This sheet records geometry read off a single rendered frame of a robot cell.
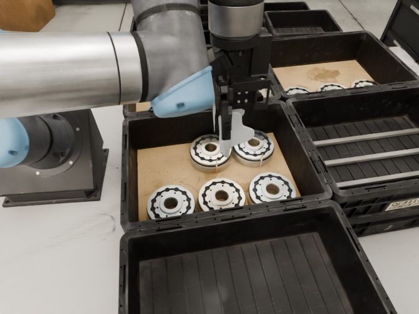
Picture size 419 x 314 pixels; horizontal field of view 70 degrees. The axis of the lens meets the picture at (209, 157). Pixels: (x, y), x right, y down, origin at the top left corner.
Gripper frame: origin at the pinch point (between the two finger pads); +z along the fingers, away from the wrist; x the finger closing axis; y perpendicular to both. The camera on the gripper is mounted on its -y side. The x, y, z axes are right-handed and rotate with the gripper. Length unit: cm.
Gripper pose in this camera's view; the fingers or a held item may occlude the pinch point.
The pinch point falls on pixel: (219, 142)
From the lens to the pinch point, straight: 55.9
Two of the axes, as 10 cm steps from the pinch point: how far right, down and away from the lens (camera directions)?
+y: 9.9, -1.2, 1.1
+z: 0.2, 7.4, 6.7
